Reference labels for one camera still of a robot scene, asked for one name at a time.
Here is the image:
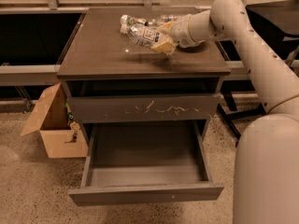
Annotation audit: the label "white paper bowl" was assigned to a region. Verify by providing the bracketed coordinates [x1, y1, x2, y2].
[178, 40, 205, 49]

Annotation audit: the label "closed scratched grey upper drawer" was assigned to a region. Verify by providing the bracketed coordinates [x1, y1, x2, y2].
[67, 94, 220, 123]

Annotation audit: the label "green label crushed can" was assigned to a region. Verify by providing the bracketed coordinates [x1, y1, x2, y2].
[120, 14, 148, 26]

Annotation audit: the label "blue label plastic bottle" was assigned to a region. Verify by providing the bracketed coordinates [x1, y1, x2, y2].
[120, 24, 170, 49]

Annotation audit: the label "items in cardboard box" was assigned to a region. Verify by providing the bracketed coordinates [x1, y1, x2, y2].
[64, 102, 80, 143]

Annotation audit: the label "open cardboard box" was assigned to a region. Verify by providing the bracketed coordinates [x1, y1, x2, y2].
[21, 83, 88, 159]

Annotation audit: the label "dark grey drawer cabinet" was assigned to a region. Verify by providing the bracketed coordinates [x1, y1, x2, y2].
[56, 6, 232, 142]

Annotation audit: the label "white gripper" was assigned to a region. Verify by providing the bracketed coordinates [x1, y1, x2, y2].
[150, 14, 199, 54]

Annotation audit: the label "clear plastic water bottle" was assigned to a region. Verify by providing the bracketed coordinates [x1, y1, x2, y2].
[148, 14, 181, 26]

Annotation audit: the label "open grey middle drawer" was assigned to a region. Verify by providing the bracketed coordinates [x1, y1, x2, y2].
[69, 120, 223, 206]

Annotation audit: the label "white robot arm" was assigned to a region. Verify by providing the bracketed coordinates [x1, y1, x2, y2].
[159, 0, 299, 224]

